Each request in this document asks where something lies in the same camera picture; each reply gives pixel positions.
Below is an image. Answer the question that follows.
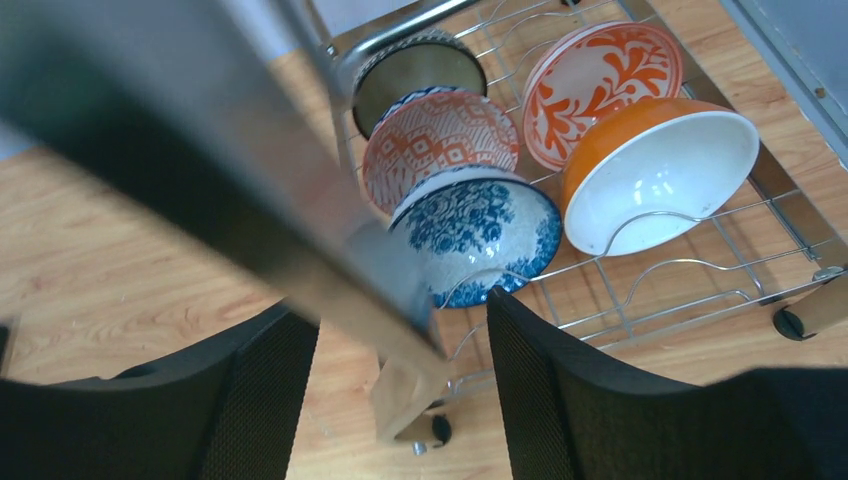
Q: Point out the orange geometric pattern bowl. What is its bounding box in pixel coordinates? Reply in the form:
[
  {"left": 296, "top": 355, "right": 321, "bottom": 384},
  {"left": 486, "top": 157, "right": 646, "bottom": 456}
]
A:
[{"left": 362, "top": 86, "right": 520, "bottom": 215}]

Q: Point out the dark patterned bowl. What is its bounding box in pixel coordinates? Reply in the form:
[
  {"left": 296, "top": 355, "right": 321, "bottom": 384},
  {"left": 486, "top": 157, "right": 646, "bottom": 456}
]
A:
[{"left": 351, "top": 28, "right": 488, "bottom": 139}]

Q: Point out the orange bowl white inside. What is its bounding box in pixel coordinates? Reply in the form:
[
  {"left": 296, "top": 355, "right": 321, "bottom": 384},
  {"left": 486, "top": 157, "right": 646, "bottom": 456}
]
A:
[{"left": 562, "top": 98, "right": 760, "bottom": 256}]

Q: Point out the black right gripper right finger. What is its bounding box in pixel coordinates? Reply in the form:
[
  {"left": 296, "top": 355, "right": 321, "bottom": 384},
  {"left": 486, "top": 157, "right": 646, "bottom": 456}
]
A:
[{"left": 486, "top": 287, "right": 847, "bottom": 479}]

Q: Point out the orange floral white bowl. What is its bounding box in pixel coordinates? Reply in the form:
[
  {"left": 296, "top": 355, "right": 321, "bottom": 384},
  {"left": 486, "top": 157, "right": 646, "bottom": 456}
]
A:
[{"left": 522, "top": 21, "right": 683, "bottom": 171}]

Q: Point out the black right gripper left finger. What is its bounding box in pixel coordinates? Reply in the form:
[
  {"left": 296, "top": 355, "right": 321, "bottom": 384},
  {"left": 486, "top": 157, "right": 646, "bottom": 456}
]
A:
[{"left": 1, "top": 304, "right": 318, "bottom": 479}]

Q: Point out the steel two-tier dish rack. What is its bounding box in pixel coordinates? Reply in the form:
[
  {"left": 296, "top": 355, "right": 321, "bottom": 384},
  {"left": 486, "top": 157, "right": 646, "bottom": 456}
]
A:
[{"left": 0, "top": 0, "right": 848, "bottom": 457}]

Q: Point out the blue floral bowl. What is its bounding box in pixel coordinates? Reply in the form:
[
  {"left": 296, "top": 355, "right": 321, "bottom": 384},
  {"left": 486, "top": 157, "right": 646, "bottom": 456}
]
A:
[{"left": 389, "top": 164, "right": 563, "bottom": 309}]

